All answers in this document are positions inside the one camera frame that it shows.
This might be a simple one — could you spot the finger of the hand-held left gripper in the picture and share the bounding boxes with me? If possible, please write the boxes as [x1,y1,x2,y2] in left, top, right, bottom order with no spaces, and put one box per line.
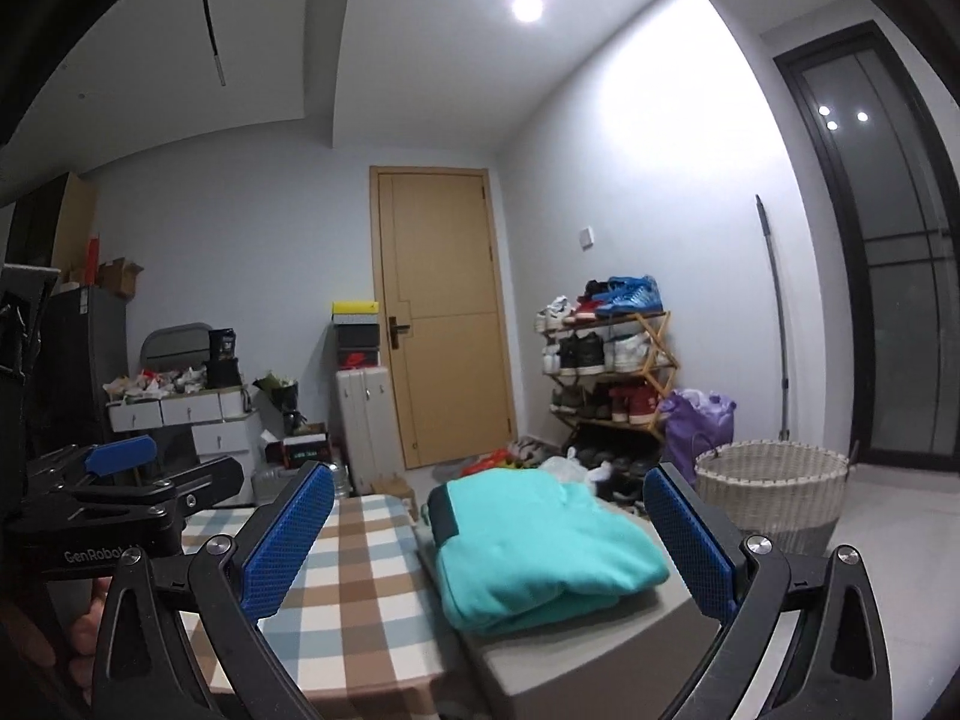
[71,454,247,520]
[26,435,158,487]

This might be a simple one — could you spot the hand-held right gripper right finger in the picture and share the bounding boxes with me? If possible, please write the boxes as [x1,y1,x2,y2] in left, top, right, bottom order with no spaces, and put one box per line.
[643,463,893,720]

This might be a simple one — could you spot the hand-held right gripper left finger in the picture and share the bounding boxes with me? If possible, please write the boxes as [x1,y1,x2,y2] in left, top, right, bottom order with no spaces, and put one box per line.
[71,460,336,720]

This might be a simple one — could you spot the teal hoodie with black lining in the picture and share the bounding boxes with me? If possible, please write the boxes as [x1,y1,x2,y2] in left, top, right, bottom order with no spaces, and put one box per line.
[426,469,671,635]

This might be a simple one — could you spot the person's left hand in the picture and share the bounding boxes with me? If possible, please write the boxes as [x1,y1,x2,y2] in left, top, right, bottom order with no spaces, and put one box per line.
[0,576,113,706]

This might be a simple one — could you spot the white drawer desk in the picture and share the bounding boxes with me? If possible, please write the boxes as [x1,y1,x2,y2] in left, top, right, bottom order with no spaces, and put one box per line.
[105,386,260,482]

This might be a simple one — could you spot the checked blanket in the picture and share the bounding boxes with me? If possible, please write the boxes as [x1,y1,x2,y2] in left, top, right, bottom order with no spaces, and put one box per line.
[176,493,451,713]

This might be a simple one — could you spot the clutter of packets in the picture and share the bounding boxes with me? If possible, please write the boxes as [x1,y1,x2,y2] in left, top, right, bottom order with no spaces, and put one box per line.
[103,364,211,402]

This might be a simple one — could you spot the black box with red print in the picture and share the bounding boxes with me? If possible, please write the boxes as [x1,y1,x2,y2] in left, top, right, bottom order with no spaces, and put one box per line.
[259,424,331,470]

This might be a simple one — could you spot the grey fridge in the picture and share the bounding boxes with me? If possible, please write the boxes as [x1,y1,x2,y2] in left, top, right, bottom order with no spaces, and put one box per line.
[41,286,130,458]

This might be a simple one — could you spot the woven laundry basket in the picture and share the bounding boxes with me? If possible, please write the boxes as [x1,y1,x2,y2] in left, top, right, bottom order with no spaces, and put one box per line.
[694,441,856,552]

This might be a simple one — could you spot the purple bag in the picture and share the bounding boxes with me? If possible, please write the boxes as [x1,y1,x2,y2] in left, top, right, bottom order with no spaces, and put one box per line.
[660,388,740,488]

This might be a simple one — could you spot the cardboard box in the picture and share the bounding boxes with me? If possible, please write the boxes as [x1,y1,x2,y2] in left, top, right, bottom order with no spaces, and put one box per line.
[371,476,419,520]

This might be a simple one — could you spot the flower bouquet in black wrap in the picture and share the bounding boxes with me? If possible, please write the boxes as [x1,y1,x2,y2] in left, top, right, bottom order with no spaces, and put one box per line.
[253,371,310,436]

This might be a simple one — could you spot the stacked black boxes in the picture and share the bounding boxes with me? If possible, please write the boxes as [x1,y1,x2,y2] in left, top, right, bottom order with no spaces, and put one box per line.
[204,326,245,391]

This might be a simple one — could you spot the grey rounded case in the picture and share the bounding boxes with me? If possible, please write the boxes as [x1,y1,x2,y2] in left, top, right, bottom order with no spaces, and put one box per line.
[141,322,212,376]

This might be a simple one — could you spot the white suitcase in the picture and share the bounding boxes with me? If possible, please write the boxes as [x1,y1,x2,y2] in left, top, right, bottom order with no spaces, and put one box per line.
[335,366,396,496]

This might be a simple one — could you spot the white plastic bag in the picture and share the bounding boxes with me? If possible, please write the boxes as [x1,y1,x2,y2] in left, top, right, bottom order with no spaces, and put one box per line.
[538,446,616,485]

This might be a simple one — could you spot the open cardboard boxes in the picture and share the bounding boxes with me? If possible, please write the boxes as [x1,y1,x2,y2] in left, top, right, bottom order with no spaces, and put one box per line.
[56,236,145,301]

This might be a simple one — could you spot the wooden shoe rack with shoes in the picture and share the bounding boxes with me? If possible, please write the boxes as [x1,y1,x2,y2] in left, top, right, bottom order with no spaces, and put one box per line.
[534,276,668,466]

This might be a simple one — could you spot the metal pole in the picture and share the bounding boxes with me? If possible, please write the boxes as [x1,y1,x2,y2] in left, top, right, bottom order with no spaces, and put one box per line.
[754,195,794,443]

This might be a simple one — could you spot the wooden door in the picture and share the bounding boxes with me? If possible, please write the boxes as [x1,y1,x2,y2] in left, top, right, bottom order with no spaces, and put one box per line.
[370,165,518,470]

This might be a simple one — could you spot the black framed glass door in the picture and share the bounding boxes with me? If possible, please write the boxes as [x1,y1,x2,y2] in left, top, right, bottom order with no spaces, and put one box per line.
[772,21,960,475]

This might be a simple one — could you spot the black hanging cable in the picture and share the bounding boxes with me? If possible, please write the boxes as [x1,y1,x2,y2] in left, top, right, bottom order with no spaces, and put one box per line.
[196,0,227,89]

